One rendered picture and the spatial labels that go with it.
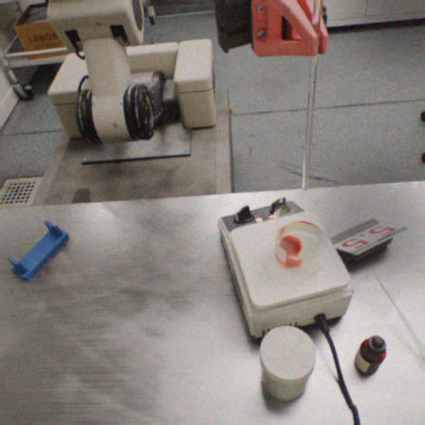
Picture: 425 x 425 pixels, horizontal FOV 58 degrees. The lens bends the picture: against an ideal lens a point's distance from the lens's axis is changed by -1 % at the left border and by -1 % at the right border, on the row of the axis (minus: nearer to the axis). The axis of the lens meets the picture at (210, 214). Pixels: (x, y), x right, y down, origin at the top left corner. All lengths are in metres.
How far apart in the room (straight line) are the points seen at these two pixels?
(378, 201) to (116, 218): 0.44
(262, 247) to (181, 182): 0.81
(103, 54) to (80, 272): 0.73
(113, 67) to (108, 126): 0.17
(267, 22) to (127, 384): 0.43
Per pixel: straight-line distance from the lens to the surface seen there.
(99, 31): 1.19
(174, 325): 0.55
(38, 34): 2.65
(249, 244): 0.50
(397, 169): 1.91
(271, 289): 0.46
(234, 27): 0.39
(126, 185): 1.33
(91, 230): 0.69
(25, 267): 0.67
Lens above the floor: 1.24
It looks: 48 degrees down
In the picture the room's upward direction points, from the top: 9 degrees counter-clockwise
